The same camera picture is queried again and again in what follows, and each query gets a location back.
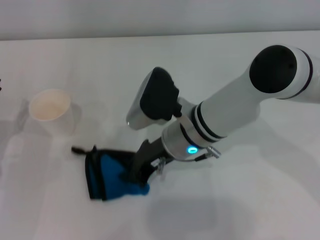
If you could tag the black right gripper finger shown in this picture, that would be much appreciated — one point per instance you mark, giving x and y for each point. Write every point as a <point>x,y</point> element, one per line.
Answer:
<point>127,178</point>
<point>142,185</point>

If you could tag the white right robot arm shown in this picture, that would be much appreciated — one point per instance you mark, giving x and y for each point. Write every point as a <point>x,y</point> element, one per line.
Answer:
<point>237,107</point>

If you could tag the white paper cup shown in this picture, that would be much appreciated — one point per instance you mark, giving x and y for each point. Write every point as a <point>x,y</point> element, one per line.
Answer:
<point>48,107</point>

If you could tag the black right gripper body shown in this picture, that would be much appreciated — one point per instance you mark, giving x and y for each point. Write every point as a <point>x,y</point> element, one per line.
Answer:
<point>147,160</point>

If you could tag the black and white wrist camera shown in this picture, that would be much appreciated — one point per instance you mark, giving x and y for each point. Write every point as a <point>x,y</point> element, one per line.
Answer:
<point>155,97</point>

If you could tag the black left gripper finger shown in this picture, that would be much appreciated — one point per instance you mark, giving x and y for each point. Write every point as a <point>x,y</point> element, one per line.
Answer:
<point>0,85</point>

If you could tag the blue rag with black trim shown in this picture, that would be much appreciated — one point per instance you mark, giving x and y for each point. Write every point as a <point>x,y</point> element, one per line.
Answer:
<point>107,172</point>

